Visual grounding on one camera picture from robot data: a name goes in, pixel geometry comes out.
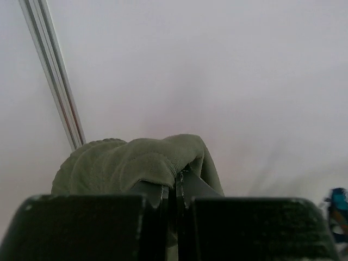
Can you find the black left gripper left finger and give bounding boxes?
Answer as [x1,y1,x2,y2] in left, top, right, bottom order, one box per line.
[1,181,169,260]

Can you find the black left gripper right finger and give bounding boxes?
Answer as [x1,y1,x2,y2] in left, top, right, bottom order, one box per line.
[176,170,340,260]

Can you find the olive green shorts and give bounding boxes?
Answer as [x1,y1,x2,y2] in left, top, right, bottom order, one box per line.
[51,134,223,195]

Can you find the patterned blue orange shorts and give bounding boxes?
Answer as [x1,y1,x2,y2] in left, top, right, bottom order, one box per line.
[324,188,347,244]

